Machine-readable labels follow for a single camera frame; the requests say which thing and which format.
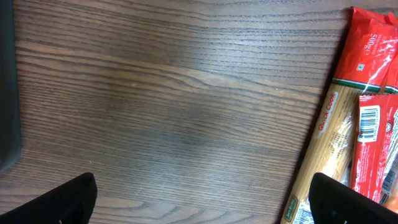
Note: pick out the orange spaghetti packet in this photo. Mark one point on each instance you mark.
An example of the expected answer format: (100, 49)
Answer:
(365, 65)

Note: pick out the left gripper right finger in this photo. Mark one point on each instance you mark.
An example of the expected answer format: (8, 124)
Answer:
(332, 202)

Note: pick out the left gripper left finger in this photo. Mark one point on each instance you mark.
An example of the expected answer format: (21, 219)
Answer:
(70, 203)

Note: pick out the grey plastic mesh basket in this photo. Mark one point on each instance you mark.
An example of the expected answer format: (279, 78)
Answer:
(11, 140)

